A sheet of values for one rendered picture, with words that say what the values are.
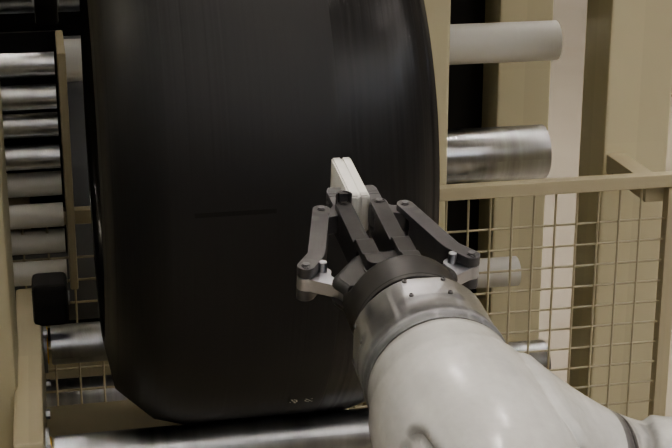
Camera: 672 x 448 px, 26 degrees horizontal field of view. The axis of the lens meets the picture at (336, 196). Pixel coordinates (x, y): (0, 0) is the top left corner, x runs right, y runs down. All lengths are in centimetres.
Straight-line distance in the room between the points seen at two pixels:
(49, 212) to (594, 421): 109
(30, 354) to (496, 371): 82
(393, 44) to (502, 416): 54
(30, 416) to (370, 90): 45
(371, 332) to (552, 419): 15
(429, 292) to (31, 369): 69
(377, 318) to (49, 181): 98
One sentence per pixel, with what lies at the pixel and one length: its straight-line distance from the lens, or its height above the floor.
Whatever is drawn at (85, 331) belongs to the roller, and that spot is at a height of 92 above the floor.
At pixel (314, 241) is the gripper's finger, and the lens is 100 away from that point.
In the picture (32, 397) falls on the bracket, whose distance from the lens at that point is 144.
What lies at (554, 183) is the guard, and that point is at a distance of 193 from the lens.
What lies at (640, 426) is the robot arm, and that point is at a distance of 87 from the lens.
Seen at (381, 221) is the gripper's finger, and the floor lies 123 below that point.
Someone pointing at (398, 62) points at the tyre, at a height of 129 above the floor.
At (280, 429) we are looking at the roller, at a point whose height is 92.
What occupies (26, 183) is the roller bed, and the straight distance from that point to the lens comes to 180.
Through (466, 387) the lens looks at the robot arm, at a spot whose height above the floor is 122.
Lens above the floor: 155
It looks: 17 degrees down
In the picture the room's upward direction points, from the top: straight up
